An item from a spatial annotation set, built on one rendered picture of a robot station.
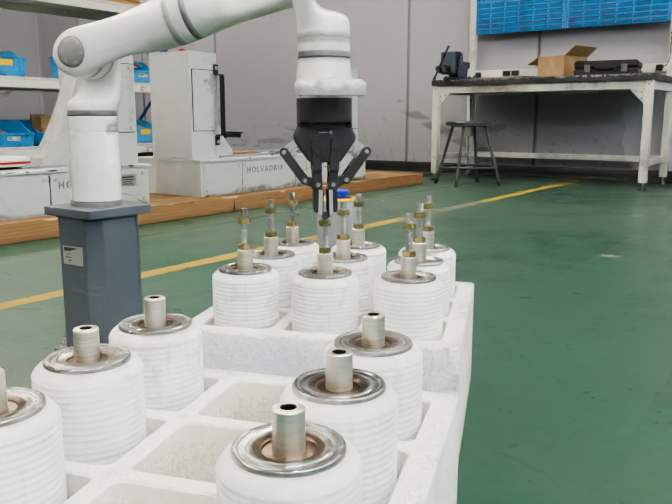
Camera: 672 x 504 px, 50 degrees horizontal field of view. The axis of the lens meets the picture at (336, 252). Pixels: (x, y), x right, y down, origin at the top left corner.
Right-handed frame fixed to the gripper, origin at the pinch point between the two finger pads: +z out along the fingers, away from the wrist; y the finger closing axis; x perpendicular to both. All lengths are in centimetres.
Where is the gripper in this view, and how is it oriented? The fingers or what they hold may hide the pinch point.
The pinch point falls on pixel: (324, 202)
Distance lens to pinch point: 99.8
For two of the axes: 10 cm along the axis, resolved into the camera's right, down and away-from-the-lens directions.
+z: 0.0, 9.8, 1.8
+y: -9.9, 0.3, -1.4
